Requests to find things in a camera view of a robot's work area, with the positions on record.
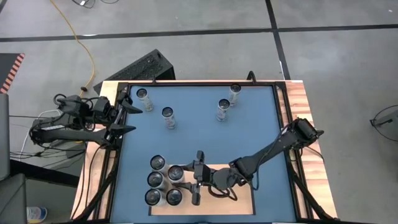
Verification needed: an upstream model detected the light wooden board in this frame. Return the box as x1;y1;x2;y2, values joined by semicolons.
148;161;256;217

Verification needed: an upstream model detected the grey cabinet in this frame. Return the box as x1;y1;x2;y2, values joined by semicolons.
0;93;11;182

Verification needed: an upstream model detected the black mat with hazard stripes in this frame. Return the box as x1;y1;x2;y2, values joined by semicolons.
0;52;25;95

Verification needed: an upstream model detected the white blue yellow bottle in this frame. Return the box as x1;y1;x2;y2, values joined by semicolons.
26;206;48;224

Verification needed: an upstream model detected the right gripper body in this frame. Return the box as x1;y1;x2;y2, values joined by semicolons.
192;150;215;207

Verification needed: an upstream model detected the white Celsius Peach Vibe can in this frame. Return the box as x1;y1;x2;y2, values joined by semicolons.
216;98;231;122

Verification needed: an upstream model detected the white Celsius beverage can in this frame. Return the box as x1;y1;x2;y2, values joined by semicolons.
144;188;169;207

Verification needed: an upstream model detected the yellow cable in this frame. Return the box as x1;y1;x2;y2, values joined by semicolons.
49;0;96;100

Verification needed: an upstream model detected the black floor cable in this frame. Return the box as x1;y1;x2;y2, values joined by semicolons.
71;0;121;9

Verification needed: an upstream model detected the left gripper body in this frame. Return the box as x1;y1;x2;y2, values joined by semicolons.
93;90;129;142

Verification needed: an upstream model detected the clear tube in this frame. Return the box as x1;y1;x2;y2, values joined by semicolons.
167;164;186;184
150;154;170;175
228;83;242;108
160;106;177;129
146;170;169;190

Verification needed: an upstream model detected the blue table mat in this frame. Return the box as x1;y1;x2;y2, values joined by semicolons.
109;85;297;223

